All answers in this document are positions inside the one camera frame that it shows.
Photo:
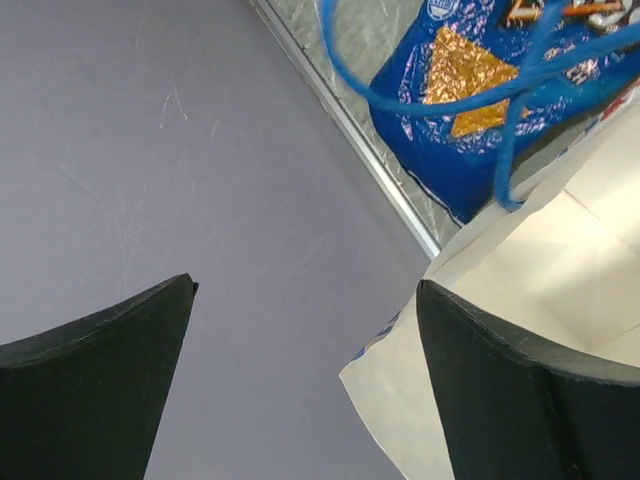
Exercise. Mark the paper takeout bag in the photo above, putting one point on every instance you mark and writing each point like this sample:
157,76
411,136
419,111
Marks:
554,250

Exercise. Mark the blue chip bag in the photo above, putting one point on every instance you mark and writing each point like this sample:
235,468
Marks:
456,49

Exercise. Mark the aluminium frame rail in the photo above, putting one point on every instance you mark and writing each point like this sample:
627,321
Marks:
345,122

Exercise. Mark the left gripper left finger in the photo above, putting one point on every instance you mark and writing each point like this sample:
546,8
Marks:
84,400

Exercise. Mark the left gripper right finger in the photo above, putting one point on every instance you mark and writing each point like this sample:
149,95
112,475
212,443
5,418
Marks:
515,405

